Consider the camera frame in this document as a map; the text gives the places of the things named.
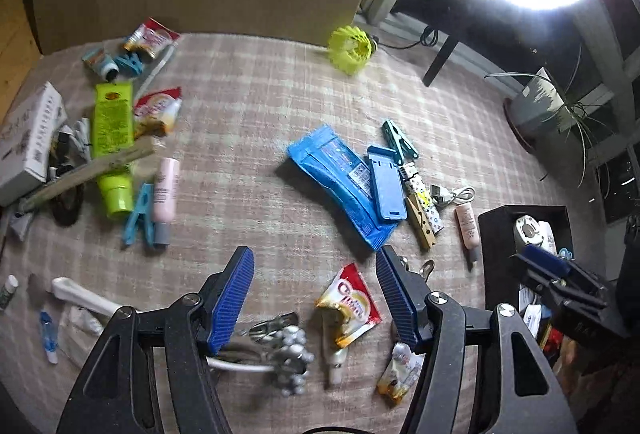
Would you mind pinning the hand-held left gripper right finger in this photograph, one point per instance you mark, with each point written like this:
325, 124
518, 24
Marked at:
395, 304

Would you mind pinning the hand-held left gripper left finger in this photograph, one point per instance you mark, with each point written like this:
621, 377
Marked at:
232, 299

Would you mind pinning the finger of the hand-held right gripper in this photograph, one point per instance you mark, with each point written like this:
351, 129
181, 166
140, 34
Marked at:
545, 261
532, 279

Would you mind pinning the red white sachet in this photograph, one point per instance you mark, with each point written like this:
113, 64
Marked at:
350, 304
157, 109

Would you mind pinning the black box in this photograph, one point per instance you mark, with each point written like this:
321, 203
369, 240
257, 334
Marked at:
492, 239

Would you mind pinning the plaid cloth covered desktop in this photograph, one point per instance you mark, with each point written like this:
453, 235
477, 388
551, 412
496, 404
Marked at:
250, 114

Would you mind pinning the white printed card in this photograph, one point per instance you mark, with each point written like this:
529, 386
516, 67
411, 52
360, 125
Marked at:
532, 314

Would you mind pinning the white round device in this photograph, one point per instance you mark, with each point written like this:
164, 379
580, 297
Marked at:
527, 229

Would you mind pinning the silver metal clip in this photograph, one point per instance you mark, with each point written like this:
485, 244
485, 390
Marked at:
272, 326

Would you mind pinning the silver orange sachet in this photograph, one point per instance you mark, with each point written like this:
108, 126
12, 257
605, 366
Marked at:
397, 374

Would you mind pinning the small white tube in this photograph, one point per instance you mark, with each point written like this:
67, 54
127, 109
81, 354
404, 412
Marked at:
337, 359

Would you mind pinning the wooden clothespin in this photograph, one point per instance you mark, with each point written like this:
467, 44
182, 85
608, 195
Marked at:
422, 229

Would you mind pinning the silver ball massage roller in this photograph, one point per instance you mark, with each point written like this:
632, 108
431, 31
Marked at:
290, 359

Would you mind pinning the pink tube grey cap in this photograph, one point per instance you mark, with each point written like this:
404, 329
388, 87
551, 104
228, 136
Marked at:
165, 194
467, 226

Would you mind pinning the white patterned lighter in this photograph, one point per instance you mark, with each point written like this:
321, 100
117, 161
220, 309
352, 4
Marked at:
425, 199

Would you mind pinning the blue phone stand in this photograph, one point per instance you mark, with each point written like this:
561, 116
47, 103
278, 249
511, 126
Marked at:
386, 184

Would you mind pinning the blue clothespin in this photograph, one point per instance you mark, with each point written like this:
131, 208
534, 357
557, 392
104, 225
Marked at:
129, 64
400, 141
140, 216

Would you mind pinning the green spider plant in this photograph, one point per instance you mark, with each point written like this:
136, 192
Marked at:
582, 124

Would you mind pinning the blue packet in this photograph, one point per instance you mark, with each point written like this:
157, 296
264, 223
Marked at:
330, 174

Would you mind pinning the grey plant pot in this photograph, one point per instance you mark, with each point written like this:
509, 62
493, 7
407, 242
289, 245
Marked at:
537, 104

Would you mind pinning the blue white vial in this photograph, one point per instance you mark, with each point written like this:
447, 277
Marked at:
48, 336

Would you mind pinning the long tan wooden stick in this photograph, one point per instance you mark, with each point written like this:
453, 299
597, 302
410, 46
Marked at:
85, 174

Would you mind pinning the lime green tube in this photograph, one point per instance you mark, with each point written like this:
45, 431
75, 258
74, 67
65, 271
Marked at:
114, 129

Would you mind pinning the small grey bottle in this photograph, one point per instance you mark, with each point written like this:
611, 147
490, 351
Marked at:
9, 291

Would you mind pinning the black stand leg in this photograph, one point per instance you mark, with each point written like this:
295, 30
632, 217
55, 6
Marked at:
440, 59

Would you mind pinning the white plastic stick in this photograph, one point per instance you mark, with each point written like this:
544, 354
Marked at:
155, 71

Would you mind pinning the white cardboard box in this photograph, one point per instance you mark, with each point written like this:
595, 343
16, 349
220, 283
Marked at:
30, 139

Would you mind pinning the yellow-green shuttlecock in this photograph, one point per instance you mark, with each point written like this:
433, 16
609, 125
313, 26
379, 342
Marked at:
350, 49

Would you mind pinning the teal tube black cap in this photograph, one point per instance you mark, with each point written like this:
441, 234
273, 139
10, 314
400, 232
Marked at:
100, 64

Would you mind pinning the red white foil tube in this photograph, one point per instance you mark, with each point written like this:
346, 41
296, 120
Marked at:
150, 36

